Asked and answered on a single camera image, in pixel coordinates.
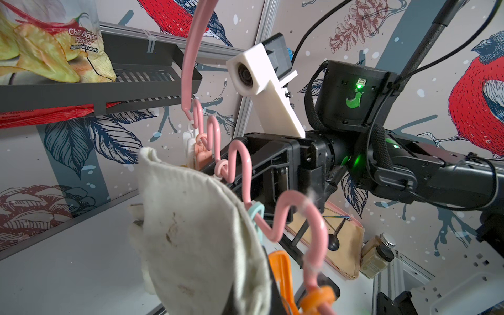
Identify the pink clip hanger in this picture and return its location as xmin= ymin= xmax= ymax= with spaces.
xmin=181 ymin=1 xmax=328 ymax=290

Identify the dark wall basket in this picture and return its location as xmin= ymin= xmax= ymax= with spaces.
xmin=1 ymin=23 xmax=186 ymax=116

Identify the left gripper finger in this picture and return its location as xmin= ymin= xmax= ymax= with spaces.
xmin=232 ymin=247 xmax=290 ymax=315

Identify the black clothes rack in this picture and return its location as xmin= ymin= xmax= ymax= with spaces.
xmin=145 ymin=0 xmax=461 ymax=315

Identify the glass spice jar silver lid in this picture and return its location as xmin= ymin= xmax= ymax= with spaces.
xmin=361 ymin=232 xmax=396 ymax=258

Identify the green-striped leather glove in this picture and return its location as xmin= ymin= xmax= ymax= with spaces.
xmin=138 ymin=147 xmax=263 ymax=314

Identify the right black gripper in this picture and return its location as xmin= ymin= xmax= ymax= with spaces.
xmin=200 ymin=131 xmax=347 ymax=221

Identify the black ladle spoon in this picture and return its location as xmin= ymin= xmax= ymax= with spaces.
xmin=328 ymin=217 xmax=348 ymax=251

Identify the glass spice jar dark lid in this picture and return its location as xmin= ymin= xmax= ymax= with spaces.
xmin=360 ymin=245 xmax=395 ymax=279

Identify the red cassava chips bag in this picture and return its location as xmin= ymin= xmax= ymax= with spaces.
xmin=0 ymin=0 xmax=123 ymax=130

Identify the tan pink-edged placemat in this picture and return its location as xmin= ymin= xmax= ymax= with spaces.
xmin=285 ymin=200 xmax=366 ymax=281

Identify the orange clothespin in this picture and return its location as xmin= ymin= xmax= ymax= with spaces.
xmin=268 ymin=251 xmax=338 ymax=314

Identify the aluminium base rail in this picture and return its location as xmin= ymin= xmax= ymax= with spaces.
xmin=371 ymin=251 xmax=504 ymax=315

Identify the mint green clothespin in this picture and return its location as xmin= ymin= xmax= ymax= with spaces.
xmin=247 ymin=199 xmax=266 ymax=244

